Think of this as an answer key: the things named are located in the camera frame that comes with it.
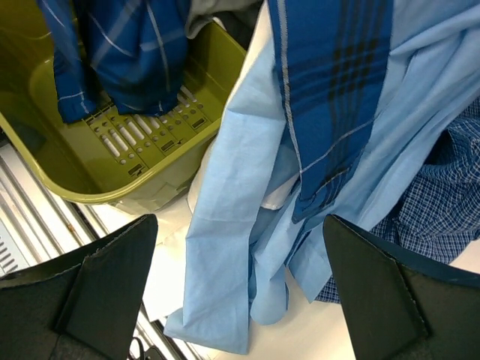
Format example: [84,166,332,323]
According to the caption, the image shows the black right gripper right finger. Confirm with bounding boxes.
[323,214,479,359]

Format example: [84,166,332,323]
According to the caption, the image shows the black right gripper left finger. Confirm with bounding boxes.
[1,214,158,359]

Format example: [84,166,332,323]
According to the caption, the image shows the dark blue plaid shirt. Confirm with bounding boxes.
[37,1,394,221]

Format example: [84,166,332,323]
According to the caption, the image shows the blue small-check shirt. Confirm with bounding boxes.
[314,108,480,305]

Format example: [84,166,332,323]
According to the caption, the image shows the light blue shirt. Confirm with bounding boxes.
[165,1,479,355]

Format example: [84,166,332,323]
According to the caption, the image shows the grey shirt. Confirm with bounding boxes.
[184,0,262,39]

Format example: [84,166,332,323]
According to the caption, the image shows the olive green plastic basket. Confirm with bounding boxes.
[1,1,245,214]

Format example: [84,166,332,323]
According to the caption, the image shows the aluminium mounting rail frame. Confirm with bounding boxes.
[0,127,211,360]

